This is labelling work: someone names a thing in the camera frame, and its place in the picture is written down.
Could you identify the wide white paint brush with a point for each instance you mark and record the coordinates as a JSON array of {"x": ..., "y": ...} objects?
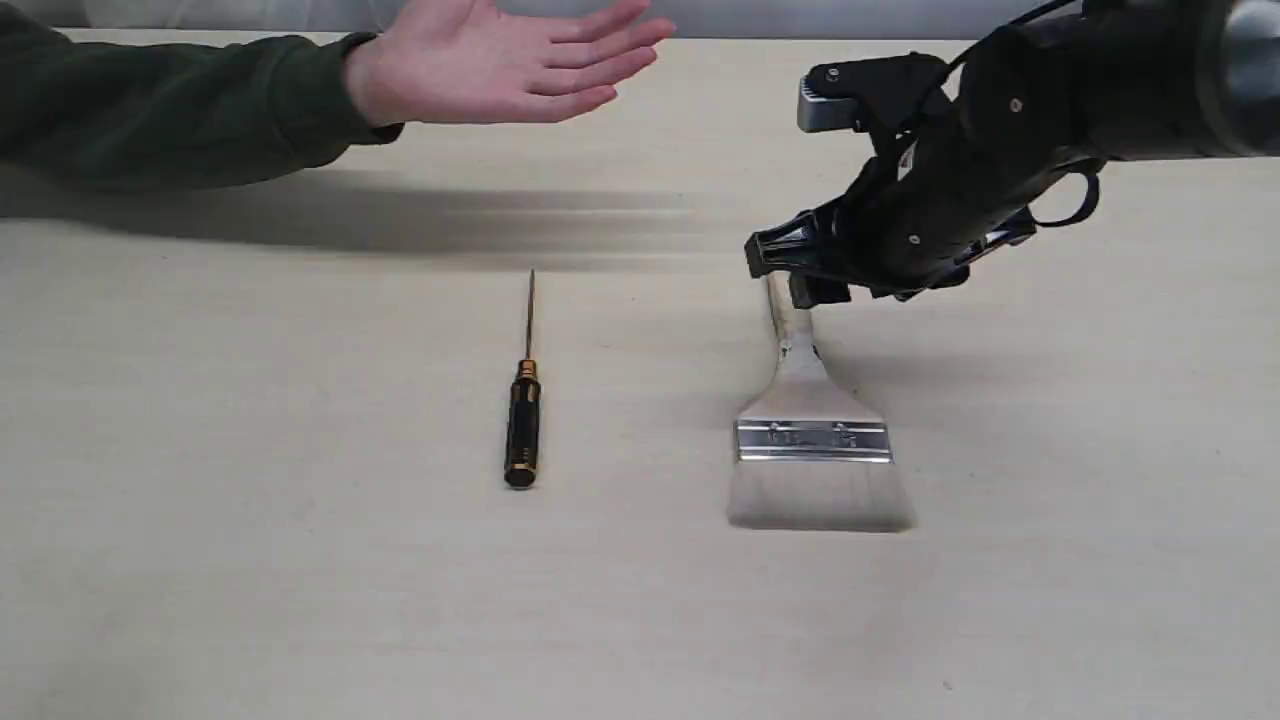
[{"x": 809, "y": 454}]

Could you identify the forearm in dark green sleeve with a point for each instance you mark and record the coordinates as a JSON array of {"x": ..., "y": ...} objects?
[{"x": 169, "y": 117}]

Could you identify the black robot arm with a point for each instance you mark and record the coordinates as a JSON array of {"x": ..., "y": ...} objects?
[{"x": 1163, "y": 80}]

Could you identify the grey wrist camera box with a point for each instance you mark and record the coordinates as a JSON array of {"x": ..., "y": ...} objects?
[{"x": 870, "y": 95}]

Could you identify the black and gold screwdriver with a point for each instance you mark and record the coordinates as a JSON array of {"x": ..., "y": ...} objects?
[{"x": 524, "y": 411}]

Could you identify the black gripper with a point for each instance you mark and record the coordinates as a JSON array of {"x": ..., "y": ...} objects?
[{"x": 961, "y": 151}]

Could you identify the open bare human hand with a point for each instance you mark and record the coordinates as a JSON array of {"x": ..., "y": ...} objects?
[{"x": 470, "y": 63}]

